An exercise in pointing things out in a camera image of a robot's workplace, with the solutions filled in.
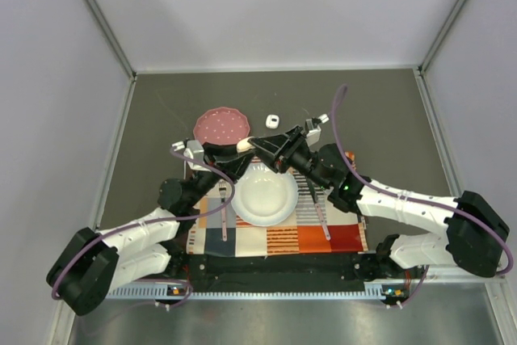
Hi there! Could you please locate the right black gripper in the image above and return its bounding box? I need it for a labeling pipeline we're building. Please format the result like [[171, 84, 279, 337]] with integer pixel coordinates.
[[250, 126, 331, 191]]

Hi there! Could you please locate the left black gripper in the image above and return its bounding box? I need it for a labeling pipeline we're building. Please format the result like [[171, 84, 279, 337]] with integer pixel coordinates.
[[187, 142, 258, 207]]

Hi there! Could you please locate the pink earbud charging case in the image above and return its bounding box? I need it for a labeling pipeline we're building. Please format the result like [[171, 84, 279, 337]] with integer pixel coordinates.
[[236, 137, 255, 154]]

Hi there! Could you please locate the white earbud charging case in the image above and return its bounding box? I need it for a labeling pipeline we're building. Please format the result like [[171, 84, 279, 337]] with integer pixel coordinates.
[[265, 114, 280, 129]]

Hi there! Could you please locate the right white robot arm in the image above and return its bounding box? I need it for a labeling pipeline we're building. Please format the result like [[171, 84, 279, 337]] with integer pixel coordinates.
[[249, 127, 513, 278]]

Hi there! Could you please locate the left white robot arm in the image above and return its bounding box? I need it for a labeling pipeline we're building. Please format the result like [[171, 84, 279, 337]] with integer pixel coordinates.
[[46, 139, 255, 316]]

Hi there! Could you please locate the pink polka dot plate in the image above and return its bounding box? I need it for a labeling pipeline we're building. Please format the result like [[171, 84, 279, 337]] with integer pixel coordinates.
[[193, 107, 250, 145]]

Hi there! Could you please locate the white ceramic plate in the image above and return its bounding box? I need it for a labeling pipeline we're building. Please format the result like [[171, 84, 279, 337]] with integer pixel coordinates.
[[231, 162, 299, 227]]

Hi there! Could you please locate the orange patterned placemat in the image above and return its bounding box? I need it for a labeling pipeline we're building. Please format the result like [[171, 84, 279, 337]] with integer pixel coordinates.
[[186, 168, 368, 257]]

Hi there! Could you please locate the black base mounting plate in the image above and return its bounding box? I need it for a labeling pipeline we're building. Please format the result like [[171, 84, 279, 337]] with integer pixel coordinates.
[[158, 253, 405, 292]]

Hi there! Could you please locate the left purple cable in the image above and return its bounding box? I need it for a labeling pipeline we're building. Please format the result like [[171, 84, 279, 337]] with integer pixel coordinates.
[[51, 146, 236, 301]]

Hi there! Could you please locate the purple cable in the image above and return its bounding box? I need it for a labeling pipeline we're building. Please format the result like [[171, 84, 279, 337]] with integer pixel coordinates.
[[330, 83, 513, 276], [51, 146, 236, 301]]

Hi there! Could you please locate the pink handled fork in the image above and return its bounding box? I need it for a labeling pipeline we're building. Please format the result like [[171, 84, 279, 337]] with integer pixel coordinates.
[[218, 180, 228, 242]]

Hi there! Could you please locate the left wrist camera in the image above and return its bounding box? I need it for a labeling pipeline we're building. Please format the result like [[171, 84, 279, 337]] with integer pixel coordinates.
[[170, 140, 208, 171]]

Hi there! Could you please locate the pink handled knife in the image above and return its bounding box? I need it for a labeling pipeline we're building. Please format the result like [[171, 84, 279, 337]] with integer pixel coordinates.
[[306, 179, 331, 241]]

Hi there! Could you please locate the grey slotted cable duct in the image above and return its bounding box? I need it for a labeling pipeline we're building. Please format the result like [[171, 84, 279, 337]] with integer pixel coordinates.
[[106, 282, 409, 301]]

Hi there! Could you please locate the aluminium frame rail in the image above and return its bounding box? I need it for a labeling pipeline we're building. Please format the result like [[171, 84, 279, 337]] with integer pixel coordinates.
[[60, 0, 138, 79]]

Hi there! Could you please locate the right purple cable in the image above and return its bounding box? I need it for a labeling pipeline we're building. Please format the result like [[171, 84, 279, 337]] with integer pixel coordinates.
[[330, 83, 513, 276]]

